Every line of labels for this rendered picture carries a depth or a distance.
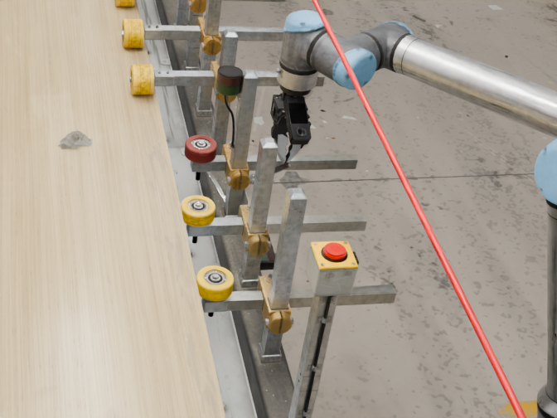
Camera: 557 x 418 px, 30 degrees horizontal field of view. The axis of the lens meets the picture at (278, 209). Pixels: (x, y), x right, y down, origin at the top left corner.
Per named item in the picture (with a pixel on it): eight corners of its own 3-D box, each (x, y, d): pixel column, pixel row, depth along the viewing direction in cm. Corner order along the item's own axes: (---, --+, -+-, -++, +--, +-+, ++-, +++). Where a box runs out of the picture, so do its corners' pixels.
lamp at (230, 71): (231, 140, 260) (240, 65, 247) (235, 153, 255) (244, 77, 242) (208, 140, 258) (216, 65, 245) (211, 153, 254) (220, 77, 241)
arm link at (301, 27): (310, 31, 219) (277, 12, 224) (302, 81, 227) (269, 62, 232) (339, 19, 225) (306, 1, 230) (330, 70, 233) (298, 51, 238)
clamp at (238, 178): (239, 159, 272) (241, 143, 269) (249, 190, 261) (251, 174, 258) (218, 159, 270) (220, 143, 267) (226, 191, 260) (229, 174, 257)
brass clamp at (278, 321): (280, 291, 234) (283, 274, 231) (293, 333, 224) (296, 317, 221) (253, 293, 233) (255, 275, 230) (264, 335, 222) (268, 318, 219)
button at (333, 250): (341, 248, 184) (343, 240, 183) (347, 263, 181) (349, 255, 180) (320, 249, 184) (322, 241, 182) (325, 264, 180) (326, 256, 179)
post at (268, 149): (251, 296, 258) (275, 135, 229) (254, 306, 255) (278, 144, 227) (237, 297, 257) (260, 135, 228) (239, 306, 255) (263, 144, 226)
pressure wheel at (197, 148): (210, 169, 270) (215, 133, 264) (215, 187, 264) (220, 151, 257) (180, 170, 269) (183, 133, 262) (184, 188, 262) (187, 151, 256)
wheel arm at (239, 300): (389, 296, 238) (393, 282, 235) (393, 306, 235) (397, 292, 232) (201, 304, 227) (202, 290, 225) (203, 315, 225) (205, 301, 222)
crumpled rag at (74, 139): (82, 129, 259) (82, 122, 257) (96, 143, 255) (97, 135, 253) (50, 138, 254) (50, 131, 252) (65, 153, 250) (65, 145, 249)
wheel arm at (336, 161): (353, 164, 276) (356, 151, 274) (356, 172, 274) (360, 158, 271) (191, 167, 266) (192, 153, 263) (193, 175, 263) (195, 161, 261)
